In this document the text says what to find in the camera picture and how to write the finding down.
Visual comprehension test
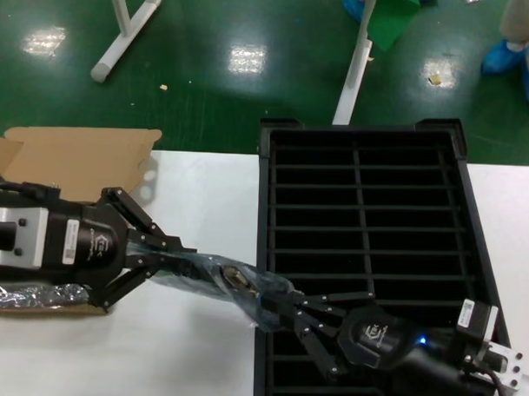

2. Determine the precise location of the white table leg with foot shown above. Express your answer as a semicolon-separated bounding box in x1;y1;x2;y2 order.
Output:
89;0;162;86
330;0;380;127

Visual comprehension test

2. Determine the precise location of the graphics card with metal bracket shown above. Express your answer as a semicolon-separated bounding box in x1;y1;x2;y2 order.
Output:
212;263;289;315

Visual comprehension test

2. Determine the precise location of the blue shoe covers right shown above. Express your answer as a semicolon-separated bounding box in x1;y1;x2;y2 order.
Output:
479;0;529;116

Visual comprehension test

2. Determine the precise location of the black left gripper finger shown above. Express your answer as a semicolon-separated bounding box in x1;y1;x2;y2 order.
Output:
90;250;181;314
98;185;202;256

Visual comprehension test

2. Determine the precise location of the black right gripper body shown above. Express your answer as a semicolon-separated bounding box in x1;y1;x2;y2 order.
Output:
334;294;502;396

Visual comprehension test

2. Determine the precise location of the brown cardboard box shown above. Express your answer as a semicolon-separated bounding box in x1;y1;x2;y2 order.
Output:
0;123;162;320

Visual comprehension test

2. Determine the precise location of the grey antistatic bag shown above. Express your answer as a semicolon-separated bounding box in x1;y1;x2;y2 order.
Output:
122;242;309;336

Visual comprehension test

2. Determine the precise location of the silver right wrist bracket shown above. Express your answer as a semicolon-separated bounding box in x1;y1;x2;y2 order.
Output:
474;338;526;393

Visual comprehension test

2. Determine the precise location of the black slotted container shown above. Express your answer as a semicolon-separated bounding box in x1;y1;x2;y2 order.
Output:
248;112;529;396

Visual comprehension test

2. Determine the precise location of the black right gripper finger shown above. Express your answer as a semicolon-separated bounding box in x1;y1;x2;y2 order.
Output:
277;309;348;381
284;287;376;325

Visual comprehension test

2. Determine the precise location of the green tablecloth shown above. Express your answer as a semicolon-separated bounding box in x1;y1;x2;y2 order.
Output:
367;0;423;54

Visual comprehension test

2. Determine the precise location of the silver left wrist bracket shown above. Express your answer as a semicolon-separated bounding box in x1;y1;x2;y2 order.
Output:
0;204;51;270

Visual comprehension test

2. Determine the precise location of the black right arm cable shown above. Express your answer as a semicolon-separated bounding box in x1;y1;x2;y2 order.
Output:
473;364;512;396

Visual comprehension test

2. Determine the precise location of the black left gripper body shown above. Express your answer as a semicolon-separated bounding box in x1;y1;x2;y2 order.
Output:
37;196;133;308

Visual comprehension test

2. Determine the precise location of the silver wrist bracket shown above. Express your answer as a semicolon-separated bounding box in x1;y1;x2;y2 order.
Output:
0;204;51;270
474;338;526;393

